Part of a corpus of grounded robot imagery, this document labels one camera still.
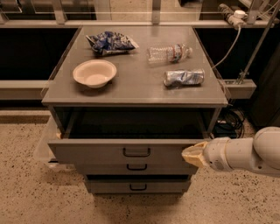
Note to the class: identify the white paper bowl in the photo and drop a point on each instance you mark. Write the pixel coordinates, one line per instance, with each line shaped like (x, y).
(95, 73)

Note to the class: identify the crushed silver blue can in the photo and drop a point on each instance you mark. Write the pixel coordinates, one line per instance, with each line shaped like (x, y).
(183, 77)

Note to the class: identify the white power strip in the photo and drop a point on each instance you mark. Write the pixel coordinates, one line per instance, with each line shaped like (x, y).
(233, 17)

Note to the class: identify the grey top drawer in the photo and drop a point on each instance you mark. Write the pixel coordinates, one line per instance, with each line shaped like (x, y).
(116, 136)

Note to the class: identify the grey metal drawer cabinet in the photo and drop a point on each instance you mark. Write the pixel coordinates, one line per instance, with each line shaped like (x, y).
(138, 83)

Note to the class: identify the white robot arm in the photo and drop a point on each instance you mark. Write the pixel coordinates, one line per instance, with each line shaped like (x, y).
(259, 154)

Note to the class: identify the clear plastic water bottle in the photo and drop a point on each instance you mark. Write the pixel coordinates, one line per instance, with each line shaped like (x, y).
(169, 53)

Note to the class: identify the grey middle drawer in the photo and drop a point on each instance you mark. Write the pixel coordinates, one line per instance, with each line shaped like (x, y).
(136, 169)

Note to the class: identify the blue chip bag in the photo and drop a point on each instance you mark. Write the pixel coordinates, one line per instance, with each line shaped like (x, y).
(110, 42)

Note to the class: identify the grey bottom drawer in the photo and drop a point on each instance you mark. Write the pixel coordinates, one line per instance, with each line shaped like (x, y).
(135, 186)

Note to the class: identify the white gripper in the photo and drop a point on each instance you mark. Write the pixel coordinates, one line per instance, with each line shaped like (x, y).
(216, 155)

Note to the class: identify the grey drawer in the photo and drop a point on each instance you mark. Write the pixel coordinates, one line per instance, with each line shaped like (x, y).
(116, 136)
(135, 186)
(136, 169)

